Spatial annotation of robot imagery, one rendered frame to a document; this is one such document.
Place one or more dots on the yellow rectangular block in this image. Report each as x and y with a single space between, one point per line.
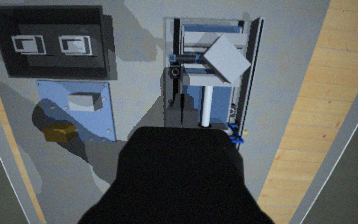
59 132

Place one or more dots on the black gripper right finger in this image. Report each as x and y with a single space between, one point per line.
189 114

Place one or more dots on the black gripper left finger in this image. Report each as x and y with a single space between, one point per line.
174 114

